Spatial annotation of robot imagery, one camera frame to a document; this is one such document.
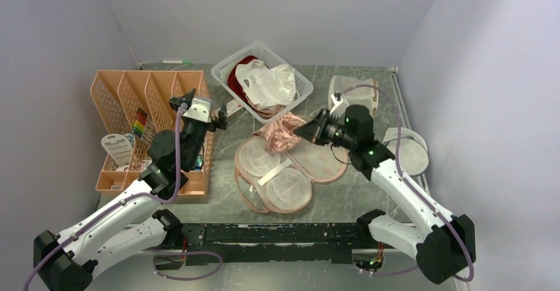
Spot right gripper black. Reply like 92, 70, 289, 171
293, 108, 356, 150

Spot pink satin bra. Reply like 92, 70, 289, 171
252, 112, 306, 154

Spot floral mesh laundry bag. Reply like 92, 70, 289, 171
234, 137, 349, 214

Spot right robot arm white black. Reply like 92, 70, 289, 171
294, 105, 476, 284

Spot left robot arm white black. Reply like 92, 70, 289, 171
31, 90, 227, 290

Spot white plastic laundry basket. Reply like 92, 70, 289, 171
211, 42, 314, 123

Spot pink beige bra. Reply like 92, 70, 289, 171
249, 105, 286, 121

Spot cylindrical white mesh laundry bag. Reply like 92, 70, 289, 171
328, 75, 379, 117

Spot small white red box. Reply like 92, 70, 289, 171
211, 99, 245, 122

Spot red velvet garment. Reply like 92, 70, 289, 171
227, 55, 257, 103

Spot white satin garment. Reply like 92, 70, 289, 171
234, 59, 297, 110

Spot rainbow colour swatch card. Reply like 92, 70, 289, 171
131, 108, 148, 139

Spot white green marker pen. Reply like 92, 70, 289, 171
162, 59, 191, 65

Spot orange plastic file organizer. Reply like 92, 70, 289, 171
90, 71, 211, 198

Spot small items in organizer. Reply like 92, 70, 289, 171
139, 159, 153, 172

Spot white paper tag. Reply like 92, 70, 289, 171
100, 134, 133, 167

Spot left wrist camera silver box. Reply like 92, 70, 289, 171
182, 96, 212, 123

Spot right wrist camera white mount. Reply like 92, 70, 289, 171
330, 91, 349, 118

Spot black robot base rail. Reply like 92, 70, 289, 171
153, 222, 393, 270

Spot base purple cable loop left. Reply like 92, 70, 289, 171
144, 247, 225, 281

